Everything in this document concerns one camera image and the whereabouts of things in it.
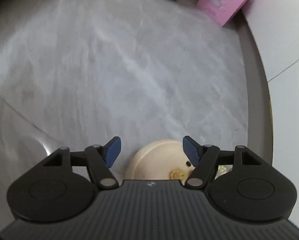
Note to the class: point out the cream clog with charms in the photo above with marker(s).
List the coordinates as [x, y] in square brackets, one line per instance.
[154, 160]

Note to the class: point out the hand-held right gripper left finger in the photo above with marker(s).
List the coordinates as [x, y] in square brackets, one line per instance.
[113, 152]

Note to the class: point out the pink gift bag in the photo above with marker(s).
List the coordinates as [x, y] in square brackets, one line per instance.
[224, 0]

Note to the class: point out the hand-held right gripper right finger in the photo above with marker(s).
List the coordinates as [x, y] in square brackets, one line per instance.
[192, 151]

